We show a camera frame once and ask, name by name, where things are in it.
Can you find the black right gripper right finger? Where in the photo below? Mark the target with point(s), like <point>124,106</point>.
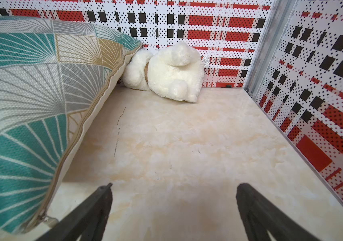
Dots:
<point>262,220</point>

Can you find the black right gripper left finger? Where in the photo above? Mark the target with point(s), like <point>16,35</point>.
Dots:
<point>87,222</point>

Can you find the white plush teddy bear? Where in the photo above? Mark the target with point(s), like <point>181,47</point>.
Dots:
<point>175,72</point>

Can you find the patterned teal gold pillow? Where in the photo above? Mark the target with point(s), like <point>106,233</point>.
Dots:
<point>54,78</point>

